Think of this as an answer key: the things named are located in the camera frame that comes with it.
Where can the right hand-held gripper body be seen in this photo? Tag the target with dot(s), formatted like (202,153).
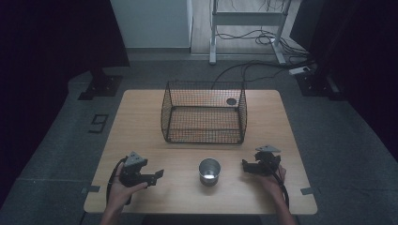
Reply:
(268,161)

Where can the silver metal cup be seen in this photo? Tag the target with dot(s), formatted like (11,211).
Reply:
(209,172)

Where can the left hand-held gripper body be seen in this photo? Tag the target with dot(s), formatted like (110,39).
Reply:
(133,168)

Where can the white desk frame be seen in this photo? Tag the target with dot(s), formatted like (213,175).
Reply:
(247,18)

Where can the grey tape tab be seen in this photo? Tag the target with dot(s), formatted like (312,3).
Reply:
(307,190)
(90,189)

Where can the white power strip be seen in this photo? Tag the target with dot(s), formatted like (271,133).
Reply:
(298,70)

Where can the black stand base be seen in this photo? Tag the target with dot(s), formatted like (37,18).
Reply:
(101,87)
(316,84)

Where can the dark curtain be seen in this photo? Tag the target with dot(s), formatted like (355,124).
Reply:
(359,47)
(47,47)

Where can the person's right hand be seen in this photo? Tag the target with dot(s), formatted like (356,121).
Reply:
(273,184)

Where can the person's left hand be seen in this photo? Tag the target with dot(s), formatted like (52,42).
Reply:
(120,195)

